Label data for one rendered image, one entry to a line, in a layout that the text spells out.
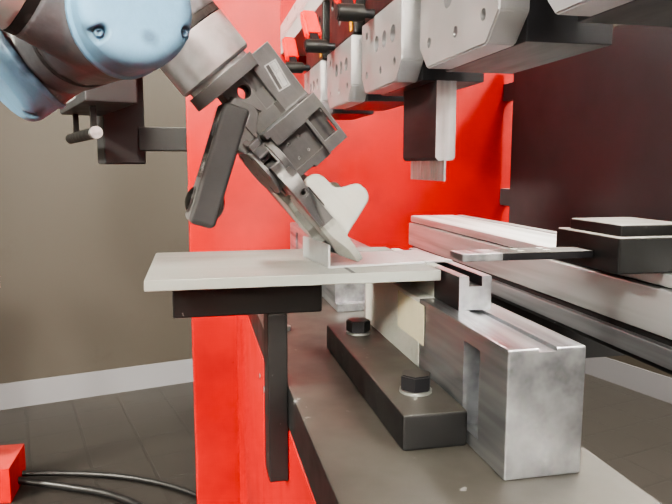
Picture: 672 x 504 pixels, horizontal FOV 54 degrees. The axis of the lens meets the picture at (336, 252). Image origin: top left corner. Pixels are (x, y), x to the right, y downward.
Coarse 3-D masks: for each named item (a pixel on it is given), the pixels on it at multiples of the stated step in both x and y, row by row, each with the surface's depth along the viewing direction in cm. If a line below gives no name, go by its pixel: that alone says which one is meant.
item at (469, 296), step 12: (444, 264) 66; (456, 264) 64; (444, 276) 60; (456, 276) 57; (468, 276) 57; (480, 276) 57; (444, 288) 60; (456, 288) 57; (468, 288) 57; (480, 288) 57; (444, 300) 60; (456, 300) 57; (468, 300) 57; (480, 300) 57
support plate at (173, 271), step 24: (168, 264) 63; (192, 264) 63; (216, 264) 63; (240, 264) 63; (264, 264) 63; (288, 264) 63; (312, 264) 63; (408, 264) 63; (144, 288) 55; (168, 288) 55; (192, 288) 56; (216, 288) 56
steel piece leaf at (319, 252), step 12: (312, 240) 65; (312, 252) 66; (324, 252) 62; (360, 252) 71; (372, 252) 71; (384, 252) 71; (324, 264) 62; (336, 264) 62; (348, 264) 62; (360, 264) 62; (372, 264) 62; (384, 264) 63; (396, 264) 63
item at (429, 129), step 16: (416, 96) 68; (432, 96) 63; (448, 96) 62; (416, 112) 68; (432, 112) 63; (448, 112) 63; (416, 128) 68; (432, 128) 63; (448, 128) 63; (416, 144) 68; (432, 144) 63; (448, 144) 63; (416, 160) 69; (432, 160) 64; (448, 160) 63; (416, 176) 71; (432, 176) 66
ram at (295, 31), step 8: (280, 0) 144; (288, 0) 133; (312, 0) 107; (320, 0) 100; (328, 0) 98; (280, 8) 145; (288, 8) 133; (304, 8) 115; (312, 8) 107; (296, 24) 124; (288, 32) 134; (296, 32) 124; (296, 40) 129; (304, 40) 129
